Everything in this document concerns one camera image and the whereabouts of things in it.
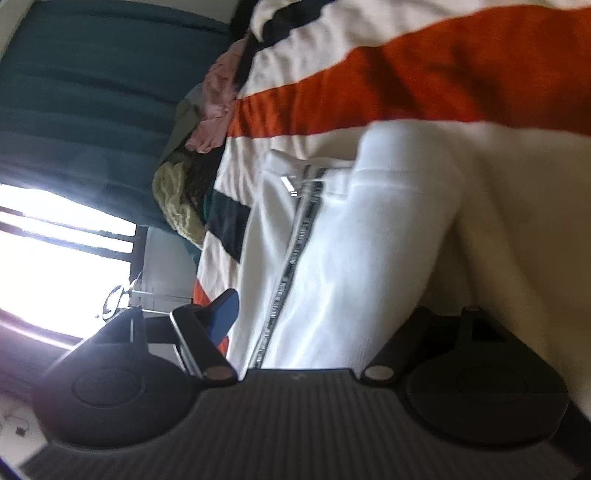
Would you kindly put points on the pink garment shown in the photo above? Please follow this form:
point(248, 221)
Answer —
point(217, 87)

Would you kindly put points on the white zip jacket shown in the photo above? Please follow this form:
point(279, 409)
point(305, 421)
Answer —
point(369, 254)

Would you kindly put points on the yellow-green knit blanket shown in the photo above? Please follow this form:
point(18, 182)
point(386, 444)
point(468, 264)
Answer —
point(175, 198)

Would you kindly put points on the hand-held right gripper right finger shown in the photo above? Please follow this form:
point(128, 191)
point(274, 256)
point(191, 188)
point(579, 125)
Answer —
point(406, 332)

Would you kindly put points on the striped blanket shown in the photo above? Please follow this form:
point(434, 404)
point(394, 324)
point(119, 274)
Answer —
point(415, 69)

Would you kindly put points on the blue curtain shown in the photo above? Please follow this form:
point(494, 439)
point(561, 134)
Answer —
point(92, 92)

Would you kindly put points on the dark garment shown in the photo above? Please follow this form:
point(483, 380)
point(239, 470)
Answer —
point(203, 175)

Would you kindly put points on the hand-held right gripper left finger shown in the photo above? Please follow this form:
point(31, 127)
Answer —
point(224, 316)

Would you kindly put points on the olive garment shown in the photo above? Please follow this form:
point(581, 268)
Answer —
point(182, 129)

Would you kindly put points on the window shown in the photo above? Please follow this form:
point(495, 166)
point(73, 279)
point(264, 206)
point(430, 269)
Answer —
point(46, 258)

